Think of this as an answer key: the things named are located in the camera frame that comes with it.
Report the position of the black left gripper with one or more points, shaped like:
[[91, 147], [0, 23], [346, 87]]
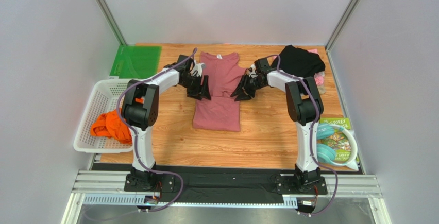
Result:
[[196, 93]]

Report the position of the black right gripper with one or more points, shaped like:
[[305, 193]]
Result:
[[249, 83]]

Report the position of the dusty red t-shirt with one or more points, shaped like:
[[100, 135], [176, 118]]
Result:
[[222, 112]]

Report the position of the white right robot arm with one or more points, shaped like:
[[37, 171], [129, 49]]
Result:
[[304, 106]]

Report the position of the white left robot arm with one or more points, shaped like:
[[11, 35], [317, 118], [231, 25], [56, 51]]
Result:
[[140, 110]]

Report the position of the black folded t-shirt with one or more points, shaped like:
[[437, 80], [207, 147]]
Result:
[[300, 62]]

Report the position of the green plastic folder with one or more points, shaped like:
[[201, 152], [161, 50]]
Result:
[[138, 62]]

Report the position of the pink folded t-shirt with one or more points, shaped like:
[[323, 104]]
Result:
[[319, 77]]

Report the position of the beige folded t-shirt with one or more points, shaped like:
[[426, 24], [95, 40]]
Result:
[[321, 89]]

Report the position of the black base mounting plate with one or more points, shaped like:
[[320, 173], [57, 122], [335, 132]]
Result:
[[221, 184]]

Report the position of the orange t-shirt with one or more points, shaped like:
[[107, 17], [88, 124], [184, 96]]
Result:
[[110, 125]]

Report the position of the green children's book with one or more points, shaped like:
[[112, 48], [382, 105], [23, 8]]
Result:
[[338, 141]]

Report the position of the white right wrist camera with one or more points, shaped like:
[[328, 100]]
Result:
[[251, 71]]

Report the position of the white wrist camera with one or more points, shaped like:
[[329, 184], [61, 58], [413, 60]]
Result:
[[251, 71], [197, 69]]

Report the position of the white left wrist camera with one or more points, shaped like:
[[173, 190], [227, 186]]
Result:
[[197, 69]]

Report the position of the white cable duct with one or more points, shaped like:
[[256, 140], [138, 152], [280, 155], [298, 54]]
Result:
[[144, 200]]

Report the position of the aluminium frame rail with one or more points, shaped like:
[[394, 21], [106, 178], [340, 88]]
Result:
[[351, 198]]

